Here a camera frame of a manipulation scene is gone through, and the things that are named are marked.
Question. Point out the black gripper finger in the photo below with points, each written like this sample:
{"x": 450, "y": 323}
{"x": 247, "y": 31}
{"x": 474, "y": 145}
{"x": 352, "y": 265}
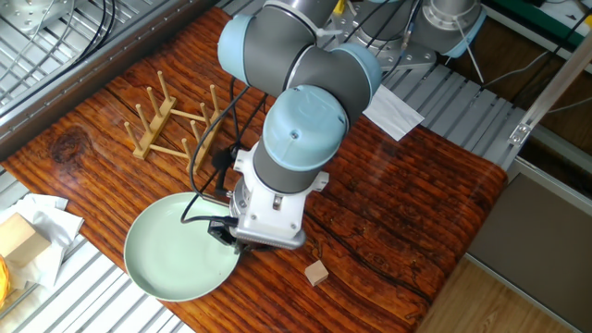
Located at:
{"x": 224, "y": 233}

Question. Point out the pale green round plate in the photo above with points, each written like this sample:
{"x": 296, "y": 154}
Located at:
{"x": 171, "y": 259}

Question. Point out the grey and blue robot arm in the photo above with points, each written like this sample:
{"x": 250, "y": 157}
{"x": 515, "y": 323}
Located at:
{"x": 305, "y": 134}

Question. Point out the wooden peg dish rack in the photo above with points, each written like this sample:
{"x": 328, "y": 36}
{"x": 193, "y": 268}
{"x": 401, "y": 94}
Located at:
{"x": 155, "y": 125}

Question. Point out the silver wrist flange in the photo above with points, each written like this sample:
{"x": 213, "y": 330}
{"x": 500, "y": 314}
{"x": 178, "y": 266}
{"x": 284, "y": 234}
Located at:
{"x": 239, "y": 201}

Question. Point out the small wooden cube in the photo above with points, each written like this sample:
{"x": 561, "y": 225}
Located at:
{"x": 316, "y": 274}

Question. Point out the wood grain table mat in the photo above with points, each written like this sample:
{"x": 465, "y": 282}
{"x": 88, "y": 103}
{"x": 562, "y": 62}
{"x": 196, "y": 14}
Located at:
{"x": 370, "y": 194}

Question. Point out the crumpled white cloth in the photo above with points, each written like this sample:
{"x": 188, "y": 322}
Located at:
{"x": 51, "y": 226}

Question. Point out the large wooden block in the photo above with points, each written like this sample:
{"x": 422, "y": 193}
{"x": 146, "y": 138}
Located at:
{"x": 20, "y": 240}

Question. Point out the white paper sheet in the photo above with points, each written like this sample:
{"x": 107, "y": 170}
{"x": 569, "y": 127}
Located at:
{"x": 393, "y": 118}

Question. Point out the yellow object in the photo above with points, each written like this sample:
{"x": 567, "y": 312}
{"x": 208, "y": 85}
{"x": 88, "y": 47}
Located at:
{"x": 3, "y": 282}

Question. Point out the yellow tag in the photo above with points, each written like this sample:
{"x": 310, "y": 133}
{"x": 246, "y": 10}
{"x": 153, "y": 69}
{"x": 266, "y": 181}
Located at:
{"x": 340, "y": 5}

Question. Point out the silver screwed metal plate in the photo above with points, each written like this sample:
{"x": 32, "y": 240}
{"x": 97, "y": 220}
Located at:
{"x": 28, "y": 14}

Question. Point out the grey board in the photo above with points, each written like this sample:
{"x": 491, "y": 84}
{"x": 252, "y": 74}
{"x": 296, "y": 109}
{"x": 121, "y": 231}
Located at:
{"x": 546, "y": 250}

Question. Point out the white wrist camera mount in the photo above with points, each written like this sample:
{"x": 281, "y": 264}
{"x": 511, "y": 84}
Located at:
{"x": 273, "y": 222}

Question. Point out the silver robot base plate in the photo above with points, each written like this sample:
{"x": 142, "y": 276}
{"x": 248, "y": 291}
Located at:
{"x": 411, "y": 57}

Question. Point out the aluminium frame post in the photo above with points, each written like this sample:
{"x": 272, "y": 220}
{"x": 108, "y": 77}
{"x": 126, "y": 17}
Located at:
{"x": 550, "y": 88}

